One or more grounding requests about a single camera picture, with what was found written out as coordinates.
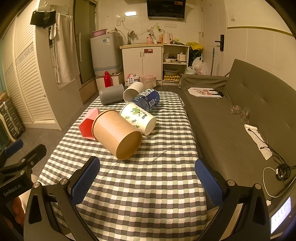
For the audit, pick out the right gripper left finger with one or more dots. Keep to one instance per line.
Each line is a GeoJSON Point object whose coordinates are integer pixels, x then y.
{"type": "Point", "coordinates": [40, 220]}

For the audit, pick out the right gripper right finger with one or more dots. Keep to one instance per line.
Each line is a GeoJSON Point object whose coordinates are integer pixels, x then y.
{"type": "Point", "coordinates": [242, 211]}

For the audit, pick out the white plastic cup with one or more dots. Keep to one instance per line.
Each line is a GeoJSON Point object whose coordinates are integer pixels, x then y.
{"type": "Point", "coordinates": [132, 91]}

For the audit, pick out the red pink faceted cup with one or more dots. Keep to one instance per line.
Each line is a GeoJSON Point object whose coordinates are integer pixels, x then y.
{"type": "Point", "coordinates": [85, 126]}

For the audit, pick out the brown kraft paper cup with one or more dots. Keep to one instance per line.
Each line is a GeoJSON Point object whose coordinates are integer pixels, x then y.
{"type": "Point", "coordinates": [116, 134]}

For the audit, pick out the grey plastic cup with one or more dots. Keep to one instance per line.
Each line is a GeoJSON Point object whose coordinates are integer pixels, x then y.
{"type": "Point", "coordinates": [111, 94]}

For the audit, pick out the white printed paper cup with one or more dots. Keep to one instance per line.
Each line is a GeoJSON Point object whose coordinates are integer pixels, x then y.
{"type": "Point", "coordinates": [139, 118]}

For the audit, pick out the blue labelled cup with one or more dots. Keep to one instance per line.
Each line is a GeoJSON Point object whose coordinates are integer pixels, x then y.
{"type": "Point", "coordinates": [147, 99]}

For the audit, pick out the left hand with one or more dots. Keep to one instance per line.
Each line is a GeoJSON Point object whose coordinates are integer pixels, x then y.
{"type": "Point", "coordinates": [17, 210]}

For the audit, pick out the silver suitcase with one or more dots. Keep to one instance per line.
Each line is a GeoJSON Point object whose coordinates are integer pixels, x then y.
{"type": "Point", "coordinates": [11, 120]}

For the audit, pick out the white paper sheet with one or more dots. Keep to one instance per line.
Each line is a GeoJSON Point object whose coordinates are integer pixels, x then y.
{"type": "Point", "coordinates": [257, 138]}

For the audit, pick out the grey white checkered tablecloth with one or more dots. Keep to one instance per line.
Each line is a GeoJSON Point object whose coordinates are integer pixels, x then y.
{"type": "Point", "coordinates": [153, 195]}

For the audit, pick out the dark green sofa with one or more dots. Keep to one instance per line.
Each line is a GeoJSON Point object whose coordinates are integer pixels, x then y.
{"type": "Point", "coordinates": [221, 136]}

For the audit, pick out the crumpled clear plastic wrap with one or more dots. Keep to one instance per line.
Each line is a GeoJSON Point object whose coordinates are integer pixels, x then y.
{"type": "Point", "coordinates": [244, 113]}

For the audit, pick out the white louvered wardrobe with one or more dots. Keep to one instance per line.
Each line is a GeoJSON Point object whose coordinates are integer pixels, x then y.
{"type": "Point", "coordinates": [21, 72]}

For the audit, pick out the hanging white towel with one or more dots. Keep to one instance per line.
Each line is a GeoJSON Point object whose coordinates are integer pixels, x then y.
{"type": "Point", "coordinates": [67, 67]}

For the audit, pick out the red bottle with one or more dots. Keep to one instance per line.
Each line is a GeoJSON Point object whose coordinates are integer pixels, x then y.
{"type": "Point", "coordinates": [107, 79]}

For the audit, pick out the white printed carton bag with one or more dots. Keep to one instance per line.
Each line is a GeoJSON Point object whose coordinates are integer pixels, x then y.
{"type": "Point", "coordinates": [132, 78]}

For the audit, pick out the white washing machine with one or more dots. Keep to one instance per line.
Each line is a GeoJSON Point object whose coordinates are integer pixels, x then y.
{"type": "Point", "coordinates": [106, 54]}

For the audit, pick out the black hanging cloth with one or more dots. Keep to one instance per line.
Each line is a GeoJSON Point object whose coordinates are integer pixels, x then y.
{"type": "Point", "coordinates": [43, 18]}

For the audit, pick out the egg tray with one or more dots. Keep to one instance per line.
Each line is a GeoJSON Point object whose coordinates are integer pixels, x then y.
{"type": "Point", "coordinates": [168, 78]}

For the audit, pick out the white plastic bag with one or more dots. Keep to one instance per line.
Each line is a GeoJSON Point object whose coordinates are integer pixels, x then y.
{"type": "Point", "coordinates": [198, 67]}

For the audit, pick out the white trash bin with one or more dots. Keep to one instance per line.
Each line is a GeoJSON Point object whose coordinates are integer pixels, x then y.
{"type": "Point", "coordinates": [149, 81]}

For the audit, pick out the pink basin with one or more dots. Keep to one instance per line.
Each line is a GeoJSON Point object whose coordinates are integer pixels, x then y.
{"type": "Point", "coordinates": [99, 32]}

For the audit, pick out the metal bowl on shelf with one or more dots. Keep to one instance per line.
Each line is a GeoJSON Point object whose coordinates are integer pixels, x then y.
{"type": "Point", "coordinates": [171, 72]}

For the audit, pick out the white sink cabinet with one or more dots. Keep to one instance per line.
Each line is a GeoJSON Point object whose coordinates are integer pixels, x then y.
{"type": "Point", "coordinates": [143, 60]}

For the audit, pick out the white open shelf unit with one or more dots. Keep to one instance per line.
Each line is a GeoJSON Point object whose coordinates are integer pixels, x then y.
{"type": "Point", "coordinates": [175, 56]}

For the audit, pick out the yellow bag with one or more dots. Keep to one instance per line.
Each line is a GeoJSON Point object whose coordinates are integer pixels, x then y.
{"type": "Point", "coordinates": [194, 45]}

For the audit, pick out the black range hood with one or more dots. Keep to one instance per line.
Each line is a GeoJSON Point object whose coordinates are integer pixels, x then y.
{"type": "Point", "coordinates": [166, 9]}

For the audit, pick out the black door handle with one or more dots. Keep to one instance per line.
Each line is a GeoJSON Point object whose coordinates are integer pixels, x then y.
{"type": "Point", "coordinates": [221, 42]}

